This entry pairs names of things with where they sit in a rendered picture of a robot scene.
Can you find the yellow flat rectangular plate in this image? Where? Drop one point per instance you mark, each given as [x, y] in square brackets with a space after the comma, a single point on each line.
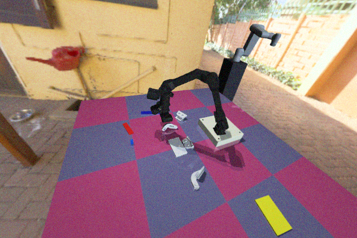
[273, 215]

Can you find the red flat bar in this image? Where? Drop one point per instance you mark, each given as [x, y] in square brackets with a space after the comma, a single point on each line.
[127, 128]

